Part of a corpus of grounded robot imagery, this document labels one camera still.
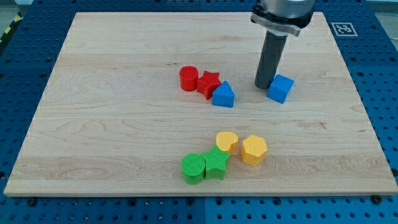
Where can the blue triangle block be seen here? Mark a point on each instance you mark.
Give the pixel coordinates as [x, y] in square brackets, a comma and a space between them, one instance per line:
[223, 96]

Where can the blue cube block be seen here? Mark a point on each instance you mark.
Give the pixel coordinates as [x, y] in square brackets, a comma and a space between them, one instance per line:
[280, 88]

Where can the red star block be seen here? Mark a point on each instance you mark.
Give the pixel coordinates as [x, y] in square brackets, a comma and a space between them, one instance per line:
[208, 83]

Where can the light wooden board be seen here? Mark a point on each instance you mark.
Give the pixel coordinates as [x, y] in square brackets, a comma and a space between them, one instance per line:
[114, 122]

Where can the red cylinder block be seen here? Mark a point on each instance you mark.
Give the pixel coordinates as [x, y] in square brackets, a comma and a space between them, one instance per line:
[188, 78]

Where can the yellow heart block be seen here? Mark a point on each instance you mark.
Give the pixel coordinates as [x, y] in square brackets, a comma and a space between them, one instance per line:
[227, 141]

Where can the green star block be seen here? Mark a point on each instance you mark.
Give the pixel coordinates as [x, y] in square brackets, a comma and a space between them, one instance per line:
[216, 163]

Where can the green cylinder block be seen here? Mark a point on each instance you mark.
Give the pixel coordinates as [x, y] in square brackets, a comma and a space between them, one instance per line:
[193, 168]

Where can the yellow hexagon block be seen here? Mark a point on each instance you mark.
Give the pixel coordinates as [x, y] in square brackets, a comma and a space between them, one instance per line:
[253, 150]

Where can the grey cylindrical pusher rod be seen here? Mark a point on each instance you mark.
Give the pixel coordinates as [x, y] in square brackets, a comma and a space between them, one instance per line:
[269, 60]

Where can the white fiducial marker tag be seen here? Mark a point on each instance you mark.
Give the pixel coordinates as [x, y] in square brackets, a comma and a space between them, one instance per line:
[344, 29]

